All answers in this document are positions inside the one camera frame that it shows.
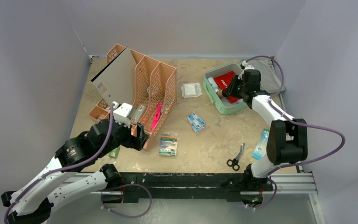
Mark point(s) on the brown bottle orange cap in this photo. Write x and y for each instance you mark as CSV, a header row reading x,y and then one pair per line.
x,y
221,94

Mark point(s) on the small white plastic bottle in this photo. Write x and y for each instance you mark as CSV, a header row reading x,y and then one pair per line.
x,y
213,84

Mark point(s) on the red first aid pouch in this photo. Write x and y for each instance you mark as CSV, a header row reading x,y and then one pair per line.
x,y
223,82

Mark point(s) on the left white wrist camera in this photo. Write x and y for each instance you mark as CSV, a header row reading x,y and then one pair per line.
x,y
121,113

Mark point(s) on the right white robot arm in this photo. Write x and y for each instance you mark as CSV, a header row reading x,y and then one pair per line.
x,y
287,142

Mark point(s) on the pink marker pen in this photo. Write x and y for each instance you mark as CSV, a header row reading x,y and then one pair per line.
x,y
157,115

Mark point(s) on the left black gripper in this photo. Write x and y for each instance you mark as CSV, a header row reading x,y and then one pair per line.
x,y
136,141

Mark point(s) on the mint green storage case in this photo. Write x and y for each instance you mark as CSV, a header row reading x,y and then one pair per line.
x,y
270,83

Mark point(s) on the alcohol wipes bag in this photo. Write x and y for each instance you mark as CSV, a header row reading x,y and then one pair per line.
x,y
197,123

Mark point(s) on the black table front rail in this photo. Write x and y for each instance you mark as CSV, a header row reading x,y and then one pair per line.
x,y
232,187

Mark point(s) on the blue wipes packet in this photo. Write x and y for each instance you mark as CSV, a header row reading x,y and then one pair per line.
x,y
260,149

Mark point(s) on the white gauze pad packet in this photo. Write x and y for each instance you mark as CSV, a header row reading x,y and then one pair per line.
x,y
191,90

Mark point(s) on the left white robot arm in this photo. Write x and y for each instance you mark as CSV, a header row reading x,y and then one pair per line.
x,y
34,203

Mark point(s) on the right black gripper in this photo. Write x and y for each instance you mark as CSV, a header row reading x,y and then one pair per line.
x,y
234,87

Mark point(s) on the pink plastic desk organizer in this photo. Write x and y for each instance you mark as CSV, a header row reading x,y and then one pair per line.
x,y
155,82

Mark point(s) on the black handled scissors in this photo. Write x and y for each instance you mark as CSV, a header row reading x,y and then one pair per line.
x,y
234,163

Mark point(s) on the grey folder board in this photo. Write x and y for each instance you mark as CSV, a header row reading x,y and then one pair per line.
x,y
115,82

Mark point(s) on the green orange dressing packet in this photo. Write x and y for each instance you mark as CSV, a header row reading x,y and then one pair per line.
x,y
168,144

